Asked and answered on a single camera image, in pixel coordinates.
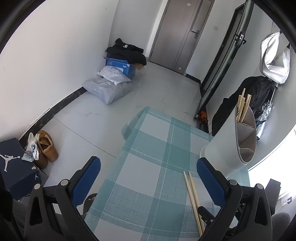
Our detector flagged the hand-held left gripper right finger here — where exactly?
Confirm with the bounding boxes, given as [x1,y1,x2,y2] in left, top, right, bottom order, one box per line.
[196,157,273,241]

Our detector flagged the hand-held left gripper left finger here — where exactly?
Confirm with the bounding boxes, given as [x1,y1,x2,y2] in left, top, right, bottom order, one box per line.
[24,156,101,241]

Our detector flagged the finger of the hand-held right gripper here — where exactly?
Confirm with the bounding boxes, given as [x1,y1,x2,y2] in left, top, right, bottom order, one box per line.
[198,206,215,224]

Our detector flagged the white grey utensil holder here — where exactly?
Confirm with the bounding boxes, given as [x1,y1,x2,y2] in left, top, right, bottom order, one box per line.
[200,107,258,180]

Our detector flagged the brown shoe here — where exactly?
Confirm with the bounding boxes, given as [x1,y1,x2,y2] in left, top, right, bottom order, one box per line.
[37,130,58,162]
[34,148,48,169]

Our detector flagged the bright window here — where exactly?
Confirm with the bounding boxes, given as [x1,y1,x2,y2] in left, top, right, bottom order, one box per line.
[247,130,296,214]

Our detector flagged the teal plaid tablecloth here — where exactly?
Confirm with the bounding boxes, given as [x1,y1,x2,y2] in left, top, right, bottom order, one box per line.
[84,106,250,241]

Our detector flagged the white printed sock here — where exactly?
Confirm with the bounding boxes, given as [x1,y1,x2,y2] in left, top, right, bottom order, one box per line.
[22,133,41,161]

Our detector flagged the black rectangular box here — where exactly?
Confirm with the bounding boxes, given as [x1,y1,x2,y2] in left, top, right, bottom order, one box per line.
[265,178,282,209]

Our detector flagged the dark blue shoe box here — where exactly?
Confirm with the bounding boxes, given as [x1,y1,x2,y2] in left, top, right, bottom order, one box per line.
[0,138,42,200]

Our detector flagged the person's grey trousers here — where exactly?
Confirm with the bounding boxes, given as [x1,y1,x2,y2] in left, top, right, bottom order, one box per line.
[10,198,77,241]

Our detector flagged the silver folded umbrella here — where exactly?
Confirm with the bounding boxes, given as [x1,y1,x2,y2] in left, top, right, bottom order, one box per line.
[254,87,278,139]

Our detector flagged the grey plastic parcel bag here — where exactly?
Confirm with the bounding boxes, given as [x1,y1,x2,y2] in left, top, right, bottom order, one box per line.
[83,77,132,105]

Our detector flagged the black backpack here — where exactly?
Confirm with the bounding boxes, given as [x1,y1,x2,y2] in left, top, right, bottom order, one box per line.
[211,75,275,136]

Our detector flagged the white plastic parcel bag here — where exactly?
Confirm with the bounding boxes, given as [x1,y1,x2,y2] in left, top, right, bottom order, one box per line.
[97,65,132,85]

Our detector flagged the blue cardboard box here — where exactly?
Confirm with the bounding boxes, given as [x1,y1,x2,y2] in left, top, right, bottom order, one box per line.
[105,57,136,79]

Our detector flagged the black framed glass door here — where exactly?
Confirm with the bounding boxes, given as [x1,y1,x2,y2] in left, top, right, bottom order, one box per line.
[200,0,255,102]

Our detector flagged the black clothes heap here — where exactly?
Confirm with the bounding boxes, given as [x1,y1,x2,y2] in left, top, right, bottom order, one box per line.
[105,38,147,66]

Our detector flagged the white hanging bag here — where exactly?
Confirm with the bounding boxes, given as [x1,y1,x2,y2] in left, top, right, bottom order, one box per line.
[260,32,290,84]

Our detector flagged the grey door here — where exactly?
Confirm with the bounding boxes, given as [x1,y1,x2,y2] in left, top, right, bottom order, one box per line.
[148,0,214,76]

